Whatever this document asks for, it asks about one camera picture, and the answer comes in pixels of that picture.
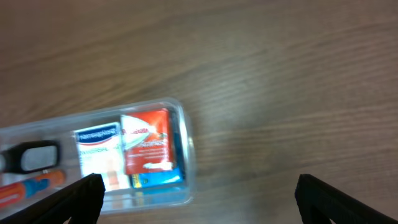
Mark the clear plastic container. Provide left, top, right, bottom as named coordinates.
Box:
left=1, top=98, right=195, bottom=218

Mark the orange vitamin tablet tube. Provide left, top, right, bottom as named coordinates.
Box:
left=1, top=170, right=66, bottom=208

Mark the blue lozenge box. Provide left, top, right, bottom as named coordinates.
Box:
left=125, top=108, right=185, bottom=189

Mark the red Panadol box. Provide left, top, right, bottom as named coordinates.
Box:
left=121, top=109, right=175, bottom=175

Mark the white plaster box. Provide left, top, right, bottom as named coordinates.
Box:
left=74, top=122, right=129, bottom=192

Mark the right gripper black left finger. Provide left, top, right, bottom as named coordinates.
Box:
left=1, top=174, right=105, bottom=224

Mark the dark brown medicine bottle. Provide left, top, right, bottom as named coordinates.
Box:
left=1, top=140, right=61, bottom=174

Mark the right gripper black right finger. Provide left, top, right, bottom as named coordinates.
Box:
left=295, top=174, right=397, bottom=224

